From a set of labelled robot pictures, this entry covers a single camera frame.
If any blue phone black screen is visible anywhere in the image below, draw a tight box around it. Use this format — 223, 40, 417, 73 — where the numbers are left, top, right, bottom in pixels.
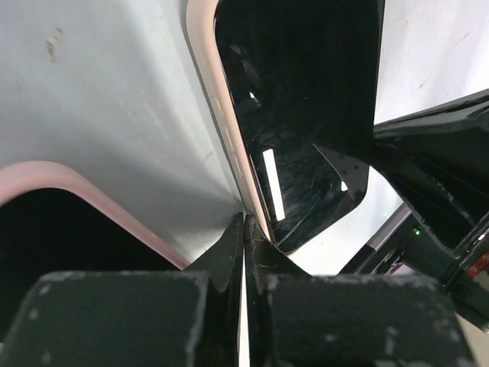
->
1, 189, 176, 335

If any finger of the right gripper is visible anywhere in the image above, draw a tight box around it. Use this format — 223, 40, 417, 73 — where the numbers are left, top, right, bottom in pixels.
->
372, 143, 488, 258

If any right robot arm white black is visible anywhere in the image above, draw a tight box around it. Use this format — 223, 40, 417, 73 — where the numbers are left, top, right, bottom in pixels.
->
372, 90, 488, 331

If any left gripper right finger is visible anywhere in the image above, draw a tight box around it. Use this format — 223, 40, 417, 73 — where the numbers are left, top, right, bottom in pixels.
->
244, 216, 476, 366

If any pink phone case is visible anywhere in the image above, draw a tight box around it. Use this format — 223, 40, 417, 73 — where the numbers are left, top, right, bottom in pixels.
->
1, 161, 189, 270

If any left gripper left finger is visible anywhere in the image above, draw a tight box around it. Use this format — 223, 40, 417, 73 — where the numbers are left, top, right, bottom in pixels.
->
1, 213, 245, 366

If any aluminium front frame rail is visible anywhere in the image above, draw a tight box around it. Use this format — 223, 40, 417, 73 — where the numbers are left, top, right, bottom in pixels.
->
339, 202, 413, 274

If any beige magsafe phone case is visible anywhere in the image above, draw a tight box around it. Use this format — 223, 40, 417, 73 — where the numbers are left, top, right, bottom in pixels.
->
185, 0, 299, 255

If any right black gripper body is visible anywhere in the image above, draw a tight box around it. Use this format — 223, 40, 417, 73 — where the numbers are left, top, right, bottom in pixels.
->
374, 88, 489, 215

